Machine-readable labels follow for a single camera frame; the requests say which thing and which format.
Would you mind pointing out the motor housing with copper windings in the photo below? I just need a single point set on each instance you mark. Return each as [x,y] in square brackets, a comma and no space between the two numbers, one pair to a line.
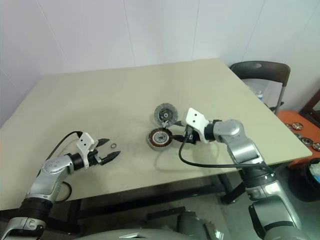
[160,141]

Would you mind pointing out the dark folding chair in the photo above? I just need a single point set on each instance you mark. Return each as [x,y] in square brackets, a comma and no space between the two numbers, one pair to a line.
[270,71]

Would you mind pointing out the black trash bin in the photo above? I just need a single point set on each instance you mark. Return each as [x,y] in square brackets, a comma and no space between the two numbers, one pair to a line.
[298,182]

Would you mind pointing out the black table frame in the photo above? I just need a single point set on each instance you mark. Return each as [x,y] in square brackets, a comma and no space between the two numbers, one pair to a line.
[150,200]

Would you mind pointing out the brown wooden cabinet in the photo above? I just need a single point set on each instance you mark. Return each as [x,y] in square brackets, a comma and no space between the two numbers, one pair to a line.
[312,105]

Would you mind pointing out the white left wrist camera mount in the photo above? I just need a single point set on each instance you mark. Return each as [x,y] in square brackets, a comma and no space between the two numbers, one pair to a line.
[85,142]

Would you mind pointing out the round metal motor part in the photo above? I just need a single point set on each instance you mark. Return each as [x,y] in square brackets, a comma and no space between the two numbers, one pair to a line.
[316,146]
[306,140]
[292,126]

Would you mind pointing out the white and blue trash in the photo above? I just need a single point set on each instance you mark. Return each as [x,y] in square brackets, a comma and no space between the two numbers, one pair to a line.
[315,173]

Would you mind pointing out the grey robot torso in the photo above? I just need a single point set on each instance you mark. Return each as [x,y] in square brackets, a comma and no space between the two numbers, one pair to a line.
[155,231]

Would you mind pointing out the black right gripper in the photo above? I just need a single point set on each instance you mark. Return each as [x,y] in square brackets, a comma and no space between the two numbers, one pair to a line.
[191,137]

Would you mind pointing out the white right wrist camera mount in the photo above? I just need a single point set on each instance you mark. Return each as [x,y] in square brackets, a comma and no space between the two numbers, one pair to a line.
[196,120]

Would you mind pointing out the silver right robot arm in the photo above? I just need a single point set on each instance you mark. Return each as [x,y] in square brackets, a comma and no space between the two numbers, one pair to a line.
[240,147]

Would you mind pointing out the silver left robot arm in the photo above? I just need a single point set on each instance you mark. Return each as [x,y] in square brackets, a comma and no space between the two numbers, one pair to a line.
[50,170]

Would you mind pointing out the spoked rotor disc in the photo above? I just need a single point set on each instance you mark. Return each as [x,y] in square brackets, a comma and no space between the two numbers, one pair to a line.
[162,110]

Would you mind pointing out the orange stool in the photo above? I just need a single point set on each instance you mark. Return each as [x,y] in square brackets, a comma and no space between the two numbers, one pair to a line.
[287,117]

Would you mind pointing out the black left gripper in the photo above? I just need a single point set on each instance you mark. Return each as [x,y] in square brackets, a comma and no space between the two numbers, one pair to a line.
[95,159]

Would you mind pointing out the small clear bottle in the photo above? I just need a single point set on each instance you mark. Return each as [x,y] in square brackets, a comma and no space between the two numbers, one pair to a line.
[260,95]

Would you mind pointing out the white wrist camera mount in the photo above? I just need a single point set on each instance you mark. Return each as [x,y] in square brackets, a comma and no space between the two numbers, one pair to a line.
[196,120]
[85,142]

